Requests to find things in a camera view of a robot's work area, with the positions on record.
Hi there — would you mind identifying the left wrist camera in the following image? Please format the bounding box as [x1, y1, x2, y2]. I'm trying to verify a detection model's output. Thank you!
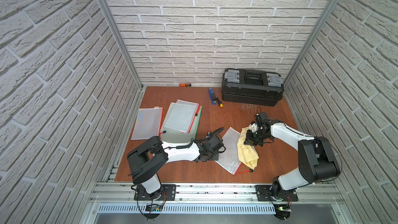
[201, 127, 224, 150]

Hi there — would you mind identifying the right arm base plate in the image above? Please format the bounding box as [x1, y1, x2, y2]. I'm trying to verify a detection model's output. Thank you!
[255, 185, 299, 202]

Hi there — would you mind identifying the blue utility knife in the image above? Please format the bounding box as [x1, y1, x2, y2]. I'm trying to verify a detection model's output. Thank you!
[208, 88, 217, 105]

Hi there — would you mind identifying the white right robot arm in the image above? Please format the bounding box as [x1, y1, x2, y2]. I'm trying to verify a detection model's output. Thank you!
[244, 120, 341, 201]

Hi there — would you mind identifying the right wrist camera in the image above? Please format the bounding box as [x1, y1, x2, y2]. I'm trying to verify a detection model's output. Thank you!
[255, 112, 268, 129]

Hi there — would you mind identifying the black plastic toolbox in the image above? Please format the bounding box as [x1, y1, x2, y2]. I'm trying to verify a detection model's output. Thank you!
[221, 68, 284, 106]

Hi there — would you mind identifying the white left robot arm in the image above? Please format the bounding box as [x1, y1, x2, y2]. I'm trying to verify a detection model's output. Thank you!
[126, 134, 227, 198]

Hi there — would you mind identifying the green zip mesh document bag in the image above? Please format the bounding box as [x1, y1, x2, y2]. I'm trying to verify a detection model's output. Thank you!
[160, 103, 202, 146]

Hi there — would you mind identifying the aluminium front rail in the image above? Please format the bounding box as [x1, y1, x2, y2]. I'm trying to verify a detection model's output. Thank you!
[89, 182, 345, 204]

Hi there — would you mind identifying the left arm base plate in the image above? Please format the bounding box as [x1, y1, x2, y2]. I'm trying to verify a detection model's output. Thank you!
[134, 184, 176, 201]

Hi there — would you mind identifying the yellow black screwdriver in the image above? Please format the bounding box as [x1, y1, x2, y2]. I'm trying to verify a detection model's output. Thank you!
[216, 97, 223, 107]

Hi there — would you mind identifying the yellow wiping cloth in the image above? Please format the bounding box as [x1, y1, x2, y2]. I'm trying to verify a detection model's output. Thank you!
[237, 126, 259, 170]

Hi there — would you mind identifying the white red zip document bag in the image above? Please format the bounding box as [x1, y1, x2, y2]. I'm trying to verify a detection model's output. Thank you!
[216, 127, 241, 175]

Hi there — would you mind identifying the red zip mesh document bag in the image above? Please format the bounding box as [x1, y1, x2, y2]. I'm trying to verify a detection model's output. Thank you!
[131, 107, 163, 140]

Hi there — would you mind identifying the orange black tool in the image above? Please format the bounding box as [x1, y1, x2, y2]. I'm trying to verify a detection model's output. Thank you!
[179, 83, 192, 87]

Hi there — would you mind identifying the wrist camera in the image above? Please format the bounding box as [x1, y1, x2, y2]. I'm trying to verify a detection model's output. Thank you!
[201, 127, 224, 150]
[255, 112, 268, 129]

